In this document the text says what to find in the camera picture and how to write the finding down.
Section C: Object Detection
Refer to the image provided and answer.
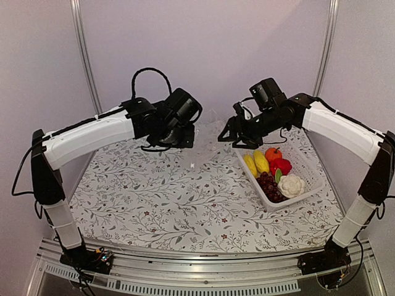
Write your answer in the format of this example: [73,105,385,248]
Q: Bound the orange toy pumpkin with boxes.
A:
[265,147,283,163]

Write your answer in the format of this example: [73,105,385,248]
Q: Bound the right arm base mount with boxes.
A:
[297,247,351,290]

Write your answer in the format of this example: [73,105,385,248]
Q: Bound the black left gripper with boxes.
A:
[154,121,195,148]

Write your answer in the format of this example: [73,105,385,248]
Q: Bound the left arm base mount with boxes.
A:
[60,245,114,274]

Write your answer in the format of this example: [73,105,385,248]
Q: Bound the aluminium corner post left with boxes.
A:
[70,0,102,114]

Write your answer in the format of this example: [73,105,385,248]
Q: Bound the clear zip top bag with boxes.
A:
[185,109,224,170]

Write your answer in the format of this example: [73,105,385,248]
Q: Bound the red toy bell pepper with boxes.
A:
[270,158,293,176]

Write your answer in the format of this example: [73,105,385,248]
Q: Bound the aluminium corner post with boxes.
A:
[313,0,339,97]
[70,0,102,114]

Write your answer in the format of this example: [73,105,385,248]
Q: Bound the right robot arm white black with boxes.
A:
[218,93,394,274]

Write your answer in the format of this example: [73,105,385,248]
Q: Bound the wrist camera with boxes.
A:
[165,88,202,125]
[233,102,252,120]

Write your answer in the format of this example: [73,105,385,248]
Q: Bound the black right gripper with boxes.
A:
[218,106,288,149]

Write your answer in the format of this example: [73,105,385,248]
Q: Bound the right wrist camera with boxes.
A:
[233,102,252,120]

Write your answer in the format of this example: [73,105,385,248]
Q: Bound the floral patterned tablecloth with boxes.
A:
[70,141,343,252]

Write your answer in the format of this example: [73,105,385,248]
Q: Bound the dark red toy grapes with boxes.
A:
[256,172,287,204]

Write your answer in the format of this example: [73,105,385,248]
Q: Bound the white toy cauliflower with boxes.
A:
[277,174,306,199]

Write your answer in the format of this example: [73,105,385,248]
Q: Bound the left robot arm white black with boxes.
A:
[31,95,202,268]

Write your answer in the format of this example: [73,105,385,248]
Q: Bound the aluminium front rail frame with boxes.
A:
[26,239,389,295]

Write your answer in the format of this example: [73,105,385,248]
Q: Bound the aluminium corner post right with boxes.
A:
[313,0,339,97]

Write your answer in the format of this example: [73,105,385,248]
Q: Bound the white perforated plastic basket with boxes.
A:
[236,142,325,211]

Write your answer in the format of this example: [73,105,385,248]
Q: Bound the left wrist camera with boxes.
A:
[165,88,202,125]

